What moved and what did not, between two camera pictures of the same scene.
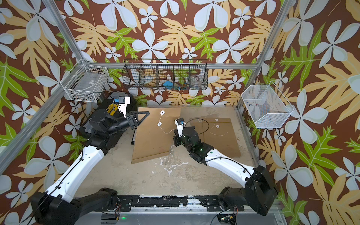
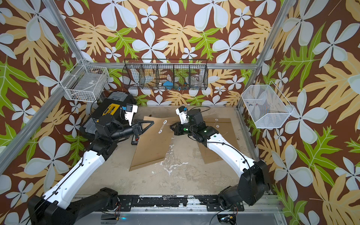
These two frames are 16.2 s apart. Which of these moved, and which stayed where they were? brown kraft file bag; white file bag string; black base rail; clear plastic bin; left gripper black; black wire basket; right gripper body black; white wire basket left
Moved: brown kraft file bag; left gripper black; right gripper body black; white file bag string
Stayed: white wire basket left; black wire basket; clear plastic bin; black base rail
